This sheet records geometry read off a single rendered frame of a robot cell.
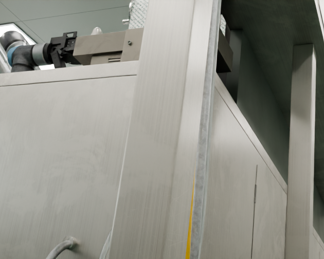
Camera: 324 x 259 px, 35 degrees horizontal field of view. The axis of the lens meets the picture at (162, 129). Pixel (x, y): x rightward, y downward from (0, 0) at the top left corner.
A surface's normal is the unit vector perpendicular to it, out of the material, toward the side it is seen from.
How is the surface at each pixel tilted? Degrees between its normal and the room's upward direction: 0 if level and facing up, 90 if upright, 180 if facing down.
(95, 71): 90
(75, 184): 90
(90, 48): 90
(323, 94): 180
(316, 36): 180
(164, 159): 90
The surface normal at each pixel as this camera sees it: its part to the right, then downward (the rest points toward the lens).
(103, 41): -0.38, -0.38
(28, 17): -0.12, 0.93
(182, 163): 0.91, -0.04
